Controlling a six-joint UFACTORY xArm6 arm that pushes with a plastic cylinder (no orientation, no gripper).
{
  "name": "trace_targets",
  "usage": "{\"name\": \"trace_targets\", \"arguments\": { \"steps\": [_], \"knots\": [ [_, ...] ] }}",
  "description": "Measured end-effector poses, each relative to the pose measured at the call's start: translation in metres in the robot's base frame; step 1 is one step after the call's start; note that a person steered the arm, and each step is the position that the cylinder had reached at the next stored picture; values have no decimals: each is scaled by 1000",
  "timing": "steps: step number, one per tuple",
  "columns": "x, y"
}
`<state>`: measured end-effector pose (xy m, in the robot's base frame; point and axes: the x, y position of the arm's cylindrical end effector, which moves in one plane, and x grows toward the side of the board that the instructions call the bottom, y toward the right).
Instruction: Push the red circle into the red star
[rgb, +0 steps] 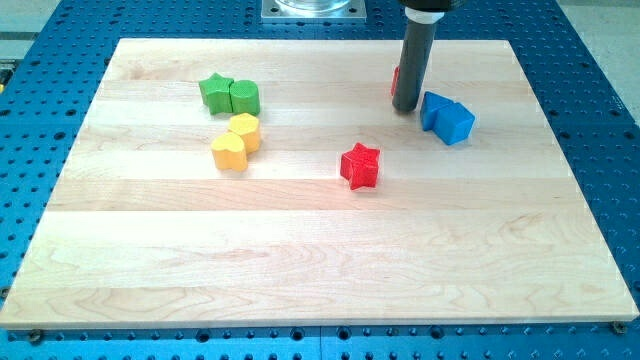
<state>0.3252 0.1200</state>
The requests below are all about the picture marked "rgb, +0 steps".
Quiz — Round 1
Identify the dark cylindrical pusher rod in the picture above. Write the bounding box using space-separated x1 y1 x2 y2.
392 7 445 112

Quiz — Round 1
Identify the black end effector mount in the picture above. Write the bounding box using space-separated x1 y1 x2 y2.
398 0 465 12

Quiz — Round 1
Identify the red circle block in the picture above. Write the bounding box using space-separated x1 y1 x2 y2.
390 66 400 96

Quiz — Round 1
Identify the red star block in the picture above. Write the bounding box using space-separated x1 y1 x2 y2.
340 143 380 190

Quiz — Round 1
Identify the green circle block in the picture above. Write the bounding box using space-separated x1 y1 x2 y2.
229 80 261 115

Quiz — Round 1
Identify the green star block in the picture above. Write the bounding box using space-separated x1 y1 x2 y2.
198 73 234 115

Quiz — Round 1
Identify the blue triangle block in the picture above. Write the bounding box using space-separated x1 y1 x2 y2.
420 91 454 131

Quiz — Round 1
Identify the blue cube block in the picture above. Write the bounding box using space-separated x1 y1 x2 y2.
433 103 476 145

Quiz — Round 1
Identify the wooden board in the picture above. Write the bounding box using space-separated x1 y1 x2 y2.
1 39 638 330

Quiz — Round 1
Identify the yellow hexagon block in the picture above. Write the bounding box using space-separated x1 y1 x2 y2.
228 113 261 153

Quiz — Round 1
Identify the yellow heart block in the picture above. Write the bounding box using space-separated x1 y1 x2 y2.
210 132 248 172

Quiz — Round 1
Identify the blue perforated metal table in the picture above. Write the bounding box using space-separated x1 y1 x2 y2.
1 1 639 359

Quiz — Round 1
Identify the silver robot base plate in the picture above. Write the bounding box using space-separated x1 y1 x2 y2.
261 0 367 22

